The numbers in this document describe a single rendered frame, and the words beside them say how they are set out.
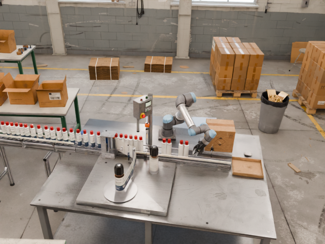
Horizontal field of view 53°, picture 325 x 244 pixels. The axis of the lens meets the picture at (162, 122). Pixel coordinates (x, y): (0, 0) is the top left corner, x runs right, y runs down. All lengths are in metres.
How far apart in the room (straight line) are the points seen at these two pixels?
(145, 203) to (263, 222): 1.01
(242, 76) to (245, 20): 2.36
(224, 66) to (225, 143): 3.12
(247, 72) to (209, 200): 3.98
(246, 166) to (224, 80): 3.33
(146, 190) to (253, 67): 4.18
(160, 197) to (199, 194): 0.38
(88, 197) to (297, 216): 2.54
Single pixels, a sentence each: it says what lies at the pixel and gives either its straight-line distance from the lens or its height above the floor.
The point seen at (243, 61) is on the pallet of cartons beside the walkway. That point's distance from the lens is 6.51.
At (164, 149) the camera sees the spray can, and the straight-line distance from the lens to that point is 3.35.
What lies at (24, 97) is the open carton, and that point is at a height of 0.89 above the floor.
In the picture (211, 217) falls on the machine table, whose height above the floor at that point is 0.83.
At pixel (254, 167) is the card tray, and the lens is 3.51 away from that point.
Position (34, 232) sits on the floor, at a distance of 4.06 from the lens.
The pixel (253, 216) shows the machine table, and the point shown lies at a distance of 3.00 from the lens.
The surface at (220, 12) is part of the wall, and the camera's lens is 8.49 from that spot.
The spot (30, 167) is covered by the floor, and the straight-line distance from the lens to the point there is 4.95.
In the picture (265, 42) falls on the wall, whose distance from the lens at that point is 8.94.
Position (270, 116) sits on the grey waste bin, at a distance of 5.55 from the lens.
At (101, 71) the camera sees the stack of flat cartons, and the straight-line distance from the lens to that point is 7.28.
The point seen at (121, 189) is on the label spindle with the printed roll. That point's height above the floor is 0.94.
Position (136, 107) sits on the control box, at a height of 1.41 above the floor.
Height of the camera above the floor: 2.94
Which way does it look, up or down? 31 degrees down
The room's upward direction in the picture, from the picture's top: 2 degrees clockwise
